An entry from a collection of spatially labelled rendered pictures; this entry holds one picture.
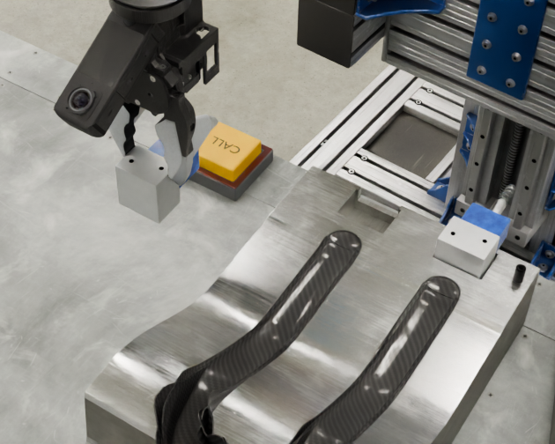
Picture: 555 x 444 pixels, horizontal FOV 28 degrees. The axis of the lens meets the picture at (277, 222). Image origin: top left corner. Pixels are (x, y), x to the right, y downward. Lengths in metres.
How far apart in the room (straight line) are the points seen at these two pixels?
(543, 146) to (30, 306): 0.88
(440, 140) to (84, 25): 1.03
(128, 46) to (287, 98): 1.66
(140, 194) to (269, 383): 0.24
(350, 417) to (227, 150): 0.41
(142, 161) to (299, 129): 1.46
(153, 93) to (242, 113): 1.57
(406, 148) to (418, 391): 1.23
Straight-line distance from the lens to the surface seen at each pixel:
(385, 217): 1.15
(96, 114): 0.94
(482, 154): 1.80
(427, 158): 2.18
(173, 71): 0.99
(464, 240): 1.08
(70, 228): 1.24
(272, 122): 2.53
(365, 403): 0.99
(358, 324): 1.04
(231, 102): 2.58
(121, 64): 0.95
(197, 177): 1.26
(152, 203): 1.08
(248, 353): 1.00
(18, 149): 1.34
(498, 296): 1.07
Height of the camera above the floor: 1.71
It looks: 48 degrees down
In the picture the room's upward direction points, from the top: 2 degrees clockwise
